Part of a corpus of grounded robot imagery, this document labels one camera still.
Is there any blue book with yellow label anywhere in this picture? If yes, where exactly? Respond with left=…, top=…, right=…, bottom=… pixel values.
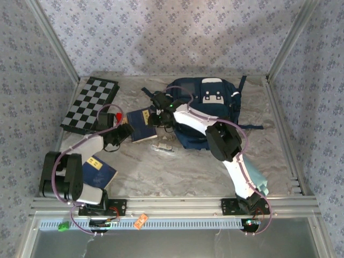
left=81, top=155, right=118, bottom=190
left=126, top=106, right=159, bottom=144

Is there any clear plastic pencil case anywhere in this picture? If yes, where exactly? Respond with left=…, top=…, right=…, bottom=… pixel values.
left=150, top=141, right=176, bottom=154

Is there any navy blue backpack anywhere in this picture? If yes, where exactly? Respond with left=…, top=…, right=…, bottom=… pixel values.
left=141, top=75, right=264, bottom=151

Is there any light teal cloth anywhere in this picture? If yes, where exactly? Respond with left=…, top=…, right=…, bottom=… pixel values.
left=241, top=157, right=269, bottom=197

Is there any black and grey chessboard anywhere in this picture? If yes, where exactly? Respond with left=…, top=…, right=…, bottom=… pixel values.
left=59, top=76, right=120, bottom=136

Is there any orange paper tag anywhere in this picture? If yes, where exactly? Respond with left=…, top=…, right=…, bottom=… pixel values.
left=133, top=213, right=149, bottom=231

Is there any left controller board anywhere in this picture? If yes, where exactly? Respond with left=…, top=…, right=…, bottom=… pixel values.
left=89, top=218, right=121, bottom=232

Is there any controller board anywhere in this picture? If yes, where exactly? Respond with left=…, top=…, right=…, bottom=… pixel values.
left=89, top=218, right=121, bottom=232
left=241, top=218, right=262, bottom=233

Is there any grey metal panel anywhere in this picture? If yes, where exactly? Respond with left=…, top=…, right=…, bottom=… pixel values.
left=20, top=214, right=334, bottom=258

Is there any right controller board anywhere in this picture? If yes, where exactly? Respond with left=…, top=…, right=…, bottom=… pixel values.
left=241, top=218, right=262, bottom=233

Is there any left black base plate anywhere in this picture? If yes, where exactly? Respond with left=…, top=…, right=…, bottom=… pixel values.
left=78, top=198, right=127, bottom=217

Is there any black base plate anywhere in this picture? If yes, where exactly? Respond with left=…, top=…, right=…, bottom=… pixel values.
left=220, top=198, right=271, bottom=216
left=78, top=198, right=127, bottom=217

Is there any aluminium front rail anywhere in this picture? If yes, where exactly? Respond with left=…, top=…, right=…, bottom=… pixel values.
left=29, top=195, right=322, bottom=219

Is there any grey slotted cable duct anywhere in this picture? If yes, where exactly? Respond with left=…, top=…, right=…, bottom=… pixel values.
left=39, top=217, right=263, bottom=231

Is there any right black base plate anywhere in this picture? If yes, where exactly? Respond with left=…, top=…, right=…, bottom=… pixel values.
left=220, top=198, right=271, bottom=216

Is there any left aluminium frame post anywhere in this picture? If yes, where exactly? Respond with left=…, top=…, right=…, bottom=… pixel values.
left=25, top=0, right=81, bottom=83

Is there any aluminium frame post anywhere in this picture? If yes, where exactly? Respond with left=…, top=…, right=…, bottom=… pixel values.
left=25, top=0, right=81, bottom=83
left=266, top=0, right=322, bottom=83

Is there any aluminium side rail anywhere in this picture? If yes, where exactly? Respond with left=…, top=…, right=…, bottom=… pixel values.
left=264, top=76, right=309, bottom=197

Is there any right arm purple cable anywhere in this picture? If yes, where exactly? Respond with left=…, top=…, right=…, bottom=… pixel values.
left=165, top=85, right=274, bottom=237

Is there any right aluminium frame post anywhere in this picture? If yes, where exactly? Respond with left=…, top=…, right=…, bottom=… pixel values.
left=266, top=0, right=322, bottom=83

